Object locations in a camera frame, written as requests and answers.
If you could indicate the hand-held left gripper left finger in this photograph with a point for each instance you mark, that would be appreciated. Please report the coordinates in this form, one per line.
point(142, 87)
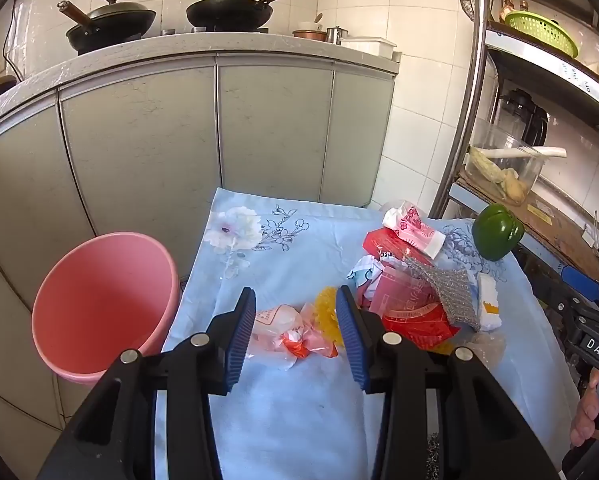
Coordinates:
point(242, 340)

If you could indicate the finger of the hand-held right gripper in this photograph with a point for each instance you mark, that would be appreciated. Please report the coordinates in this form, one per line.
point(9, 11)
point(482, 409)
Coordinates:
point(575, 276)
point(577, 312)

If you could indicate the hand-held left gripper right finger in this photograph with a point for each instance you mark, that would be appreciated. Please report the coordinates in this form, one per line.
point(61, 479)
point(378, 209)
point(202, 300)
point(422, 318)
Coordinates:
point(352, 340)

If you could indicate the yellow foam fruit net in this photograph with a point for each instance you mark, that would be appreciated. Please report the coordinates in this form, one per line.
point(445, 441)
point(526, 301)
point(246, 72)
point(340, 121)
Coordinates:
point(327, 310)

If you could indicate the clear plastic bag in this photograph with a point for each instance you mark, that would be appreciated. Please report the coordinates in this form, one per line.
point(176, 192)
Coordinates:
point(284, 325)

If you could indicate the white blue paper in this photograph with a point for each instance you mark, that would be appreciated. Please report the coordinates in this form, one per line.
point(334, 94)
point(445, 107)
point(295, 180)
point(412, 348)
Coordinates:
point(364, 275)

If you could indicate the red plastic bag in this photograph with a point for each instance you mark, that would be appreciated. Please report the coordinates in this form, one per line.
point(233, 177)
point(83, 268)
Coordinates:
point(419, 327)

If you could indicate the pink translucent plastic bag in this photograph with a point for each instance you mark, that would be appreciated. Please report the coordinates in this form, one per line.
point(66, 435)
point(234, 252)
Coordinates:
point(399, 290)

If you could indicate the white foam block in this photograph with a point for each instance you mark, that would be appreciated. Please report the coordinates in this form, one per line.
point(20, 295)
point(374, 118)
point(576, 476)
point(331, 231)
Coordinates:
point(489, 292)

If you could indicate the silver mesh scouring pad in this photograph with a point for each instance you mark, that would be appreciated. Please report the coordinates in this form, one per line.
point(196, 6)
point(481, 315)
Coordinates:
point(454, 295)

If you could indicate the pink plastic bucket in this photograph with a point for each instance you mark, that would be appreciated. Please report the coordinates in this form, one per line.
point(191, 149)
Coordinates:
point(99, 305)

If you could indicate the person's right hand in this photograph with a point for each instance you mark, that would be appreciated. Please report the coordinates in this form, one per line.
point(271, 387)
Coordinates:
point(583, 410)

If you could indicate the green bell pepper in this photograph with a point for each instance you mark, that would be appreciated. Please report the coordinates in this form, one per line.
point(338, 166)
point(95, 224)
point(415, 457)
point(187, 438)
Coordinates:
point(497, 232)

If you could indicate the light blue floral cloth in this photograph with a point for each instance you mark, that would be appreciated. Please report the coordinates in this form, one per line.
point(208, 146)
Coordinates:
point(289, 260)

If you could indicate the red cardboard box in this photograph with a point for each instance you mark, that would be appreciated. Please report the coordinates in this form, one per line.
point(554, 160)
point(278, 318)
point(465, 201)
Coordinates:
point(379, 245)

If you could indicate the ginger root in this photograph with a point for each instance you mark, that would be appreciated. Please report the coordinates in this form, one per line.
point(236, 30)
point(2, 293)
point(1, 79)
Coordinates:
point(514, 187)

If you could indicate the pink patterned paper carton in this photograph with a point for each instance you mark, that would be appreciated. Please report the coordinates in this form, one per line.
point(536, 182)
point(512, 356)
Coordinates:
point(414, 230)

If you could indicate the white leek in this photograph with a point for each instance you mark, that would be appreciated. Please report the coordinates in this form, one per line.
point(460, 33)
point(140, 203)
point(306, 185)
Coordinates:
point(544, 152)

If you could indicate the corn cob with husk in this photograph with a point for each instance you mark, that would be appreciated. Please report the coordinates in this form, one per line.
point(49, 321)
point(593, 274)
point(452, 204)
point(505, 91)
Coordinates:
point(484, 170)

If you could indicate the clear plastic container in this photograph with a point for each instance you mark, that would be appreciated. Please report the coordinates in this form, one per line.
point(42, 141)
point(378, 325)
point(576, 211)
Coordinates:
point(494, 135)

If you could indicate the metal shelf rack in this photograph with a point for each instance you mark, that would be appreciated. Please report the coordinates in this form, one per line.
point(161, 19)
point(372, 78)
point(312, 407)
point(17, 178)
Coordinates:
point(467, 110)

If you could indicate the grey kitchen cabinet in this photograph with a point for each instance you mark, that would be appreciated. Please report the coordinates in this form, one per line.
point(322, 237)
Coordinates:
point(129, 135)

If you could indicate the green plastic basket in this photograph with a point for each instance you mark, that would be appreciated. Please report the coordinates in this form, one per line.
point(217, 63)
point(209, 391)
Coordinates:
point(539, 32)

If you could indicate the copper vessel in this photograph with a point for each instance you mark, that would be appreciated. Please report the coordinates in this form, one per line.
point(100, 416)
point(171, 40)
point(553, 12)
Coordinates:
point(507, 5)

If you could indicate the white rectangular container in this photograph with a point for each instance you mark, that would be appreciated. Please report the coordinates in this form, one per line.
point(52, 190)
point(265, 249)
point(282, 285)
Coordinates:
point(369, 46)

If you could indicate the copper pot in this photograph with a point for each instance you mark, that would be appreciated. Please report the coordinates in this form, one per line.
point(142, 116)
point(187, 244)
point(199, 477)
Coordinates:
point(309, 35)

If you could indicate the white bowl with spoon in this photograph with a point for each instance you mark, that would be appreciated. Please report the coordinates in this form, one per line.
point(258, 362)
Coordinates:
point(309, 24)

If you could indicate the dark wok lid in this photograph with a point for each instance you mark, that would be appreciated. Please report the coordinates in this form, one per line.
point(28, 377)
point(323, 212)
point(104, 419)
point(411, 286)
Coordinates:
point(119, 10)

